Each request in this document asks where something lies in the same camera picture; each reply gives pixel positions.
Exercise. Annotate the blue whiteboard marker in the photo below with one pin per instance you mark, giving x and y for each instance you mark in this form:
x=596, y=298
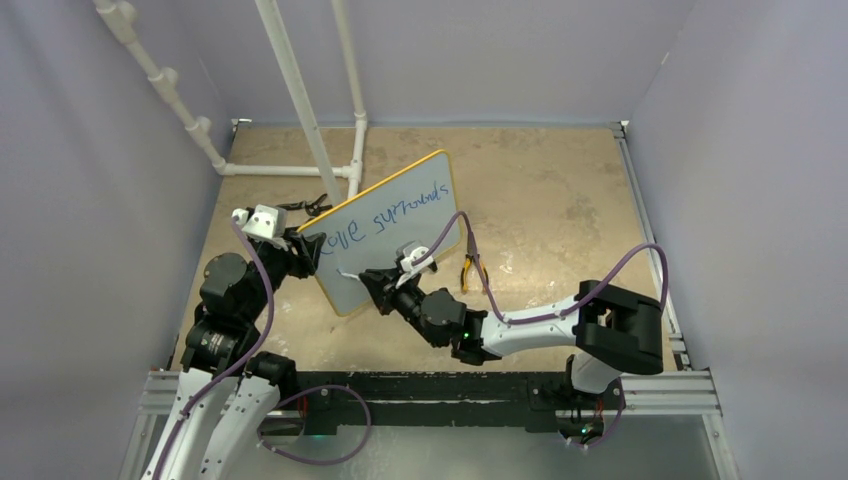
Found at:
x=349, y=275

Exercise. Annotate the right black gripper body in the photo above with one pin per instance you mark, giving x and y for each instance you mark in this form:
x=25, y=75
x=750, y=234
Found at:
x=407, y=299

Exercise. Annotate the yellow framed whiteboard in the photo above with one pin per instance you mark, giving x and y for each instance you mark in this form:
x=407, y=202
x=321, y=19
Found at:
x=366, y=231

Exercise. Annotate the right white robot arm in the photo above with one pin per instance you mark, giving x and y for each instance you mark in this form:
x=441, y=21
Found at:
x=615, y=330

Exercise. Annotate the yellow handled pliers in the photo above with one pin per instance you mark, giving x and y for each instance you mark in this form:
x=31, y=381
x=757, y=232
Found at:
x=472, y=262

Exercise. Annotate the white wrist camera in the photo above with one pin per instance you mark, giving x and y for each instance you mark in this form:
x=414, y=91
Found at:
x=264, y=224
x=413, y=259

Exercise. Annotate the black grey wire stripper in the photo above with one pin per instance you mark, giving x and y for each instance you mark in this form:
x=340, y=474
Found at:
x=313, y=208

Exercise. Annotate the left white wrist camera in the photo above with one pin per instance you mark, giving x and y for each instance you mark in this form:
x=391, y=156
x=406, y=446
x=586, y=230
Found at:
x=264, y=224

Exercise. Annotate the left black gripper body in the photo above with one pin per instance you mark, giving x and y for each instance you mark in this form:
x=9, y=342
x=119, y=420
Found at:
x=279, y=262

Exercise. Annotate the aluminium frame rail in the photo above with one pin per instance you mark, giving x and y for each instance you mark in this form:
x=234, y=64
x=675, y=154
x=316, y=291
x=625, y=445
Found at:
x=686, y=394

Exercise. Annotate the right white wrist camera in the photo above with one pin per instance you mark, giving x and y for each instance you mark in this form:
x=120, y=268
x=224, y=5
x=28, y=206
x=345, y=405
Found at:
x=413, y=259

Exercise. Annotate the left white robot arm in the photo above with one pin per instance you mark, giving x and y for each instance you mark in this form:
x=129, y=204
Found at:
x=226, y=383

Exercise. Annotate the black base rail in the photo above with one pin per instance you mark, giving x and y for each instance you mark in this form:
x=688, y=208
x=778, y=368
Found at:
x=528, y=400

